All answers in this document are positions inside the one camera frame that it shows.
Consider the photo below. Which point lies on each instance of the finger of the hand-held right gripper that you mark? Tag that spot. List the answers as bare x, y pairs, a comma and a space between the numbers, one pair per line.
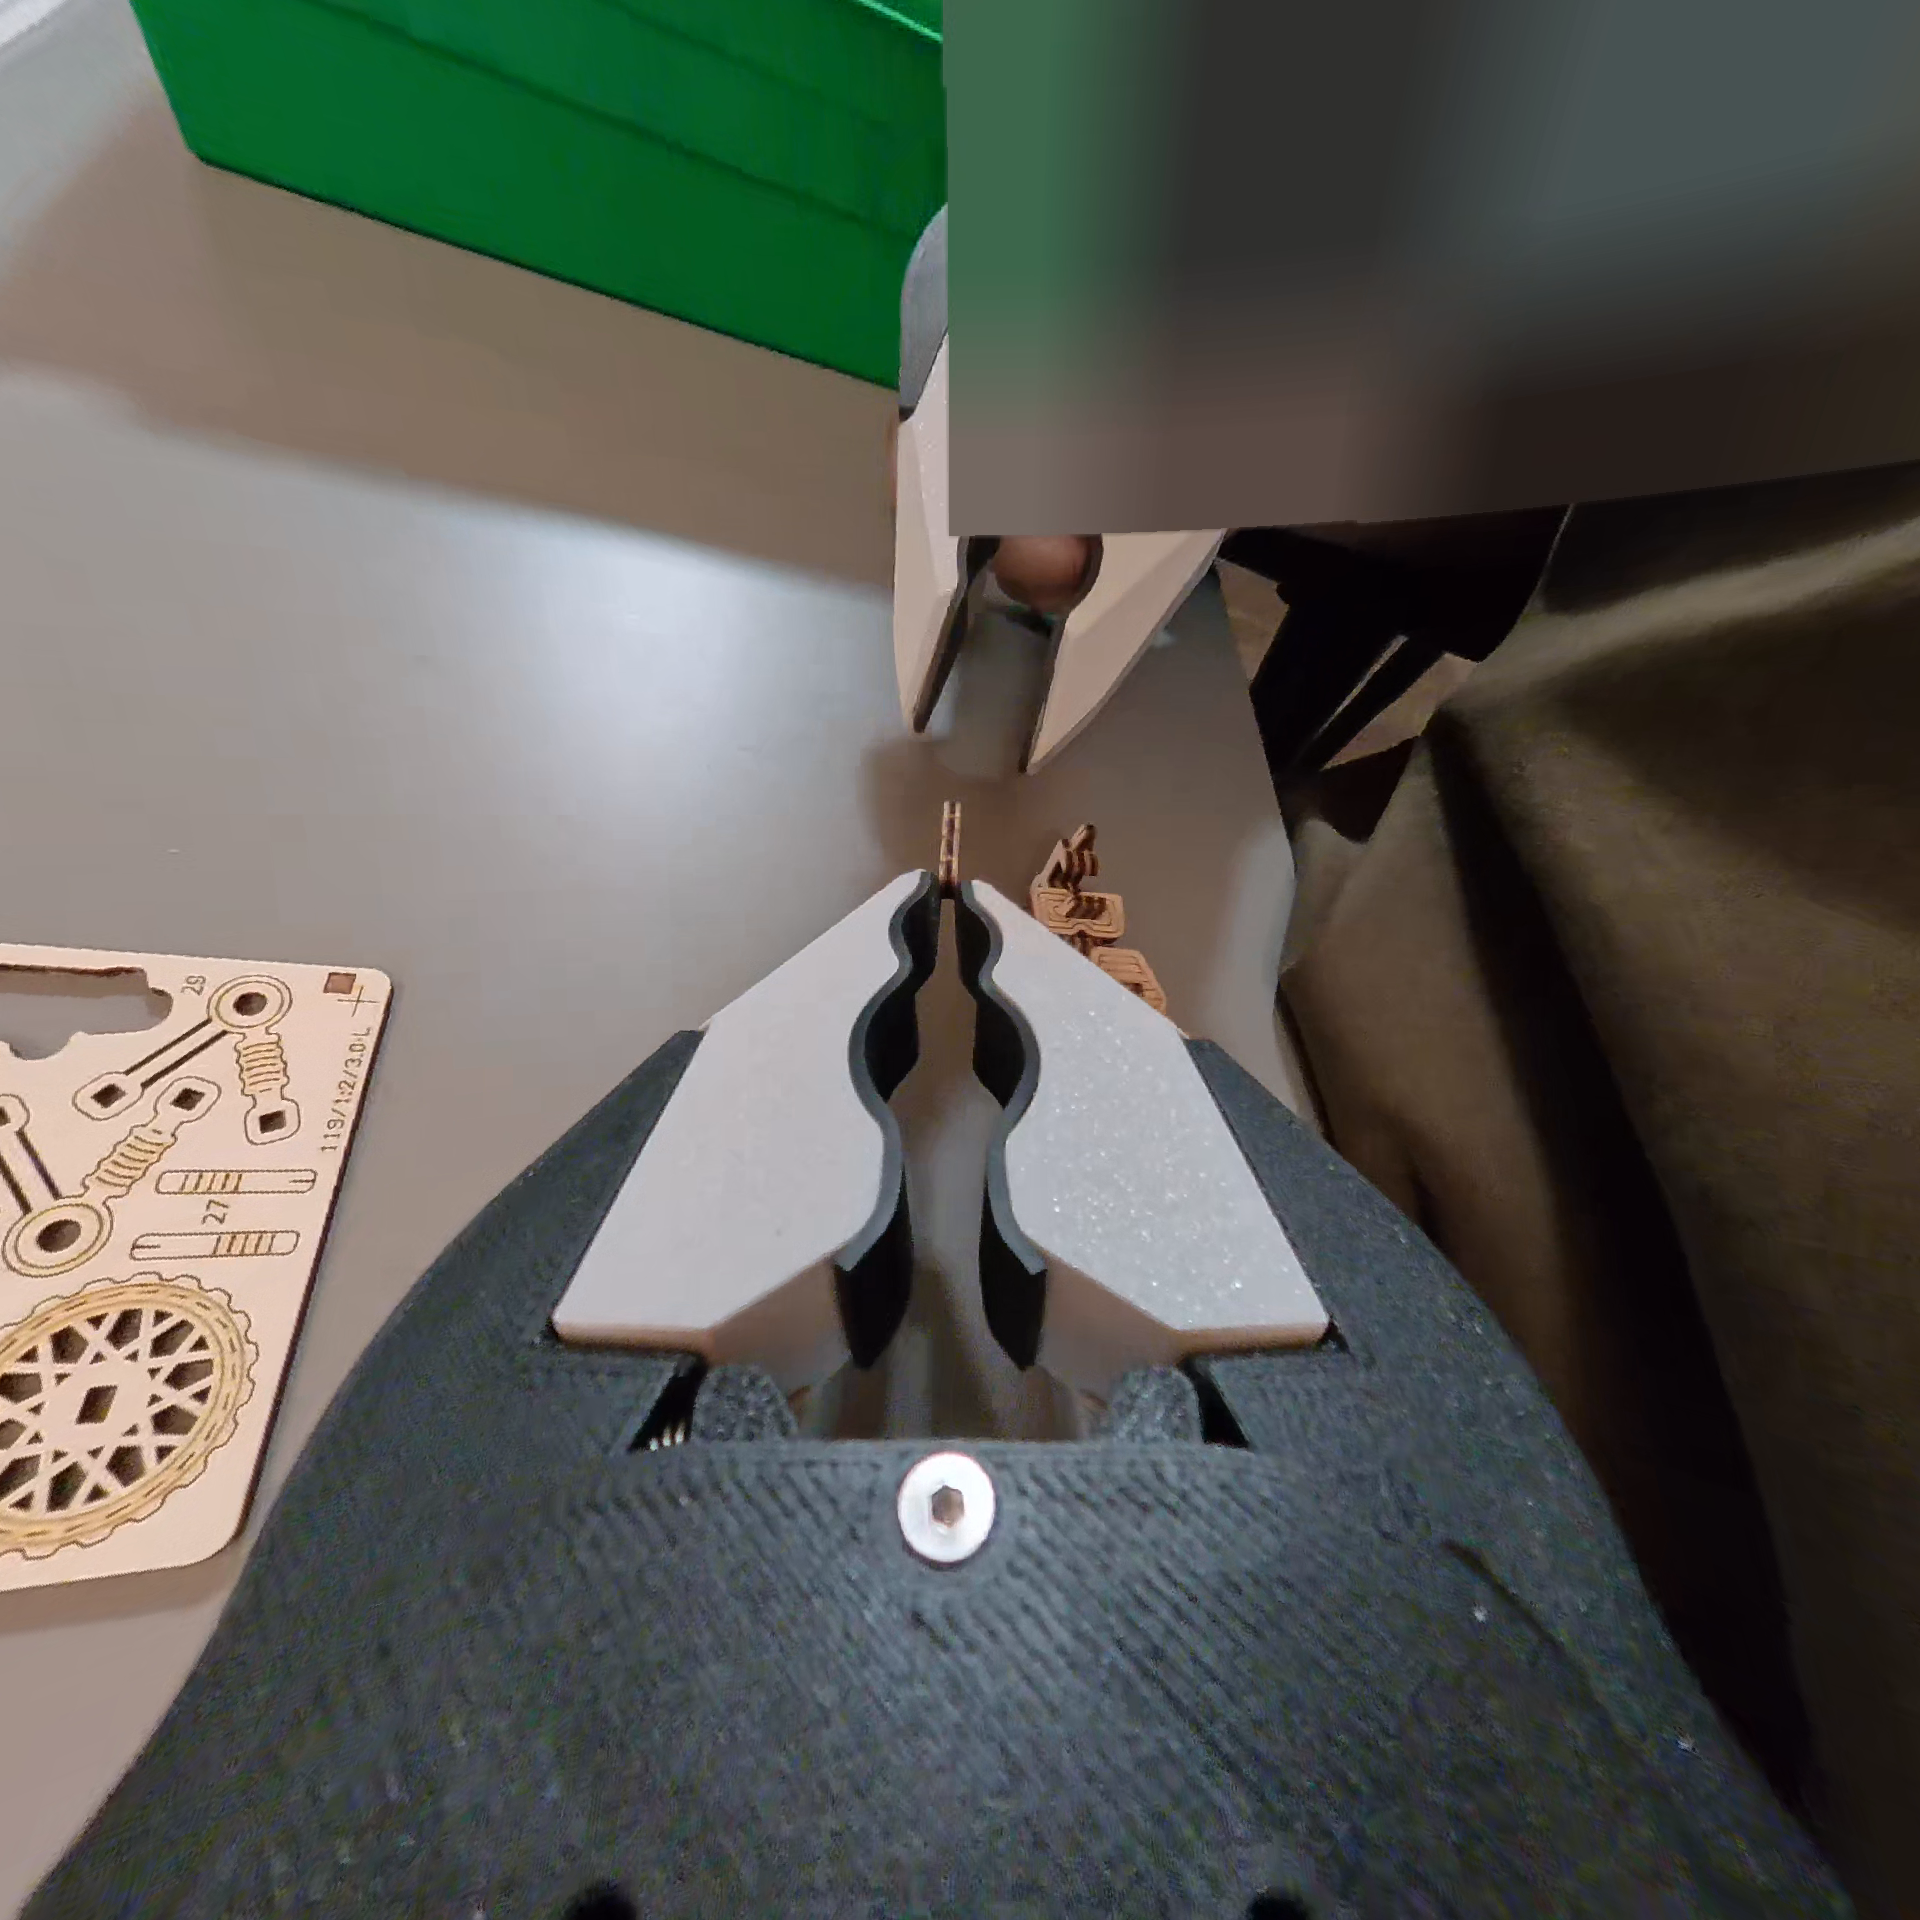
923, 570
1125, 630

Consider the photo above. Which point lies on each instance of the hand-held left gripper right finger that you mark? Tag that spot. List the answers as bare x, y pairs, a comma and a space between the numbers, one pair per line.
1155, 1201

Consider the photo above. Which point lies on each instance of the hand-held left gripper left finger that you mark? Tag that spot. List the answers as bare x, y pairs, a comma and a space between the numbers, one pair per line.
721, 1201

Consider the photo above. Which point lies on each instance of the small wooden piece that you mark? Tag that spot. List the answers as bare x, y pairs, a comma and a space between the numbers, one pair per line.
949, 844

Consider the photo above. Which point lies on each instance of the wooden model assembly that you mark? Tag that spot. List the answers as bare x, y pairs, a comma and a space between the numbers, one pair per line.
1103, 928

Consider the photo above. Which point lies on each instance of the wooden parts sheet with wheels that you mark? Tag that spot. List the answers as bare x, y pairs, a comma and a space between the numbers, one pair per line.
285, 1350

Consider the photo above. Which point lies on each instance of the grey desk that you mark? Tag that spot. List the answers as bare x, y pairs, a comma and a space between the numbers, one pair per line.
451, 674

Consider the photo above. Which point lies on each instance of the person's right hand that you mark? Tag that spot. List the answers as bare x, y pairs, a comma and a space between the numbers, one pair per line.
1043, 570

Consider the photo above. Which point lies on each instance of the green plastic bin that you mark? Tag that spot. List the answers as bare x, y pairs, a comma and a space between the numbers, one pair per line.
523, 180

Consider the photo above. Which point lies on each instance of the person's olive shirt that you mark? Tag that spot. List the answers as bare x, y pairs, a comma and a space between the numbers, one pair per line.
1651, 1201

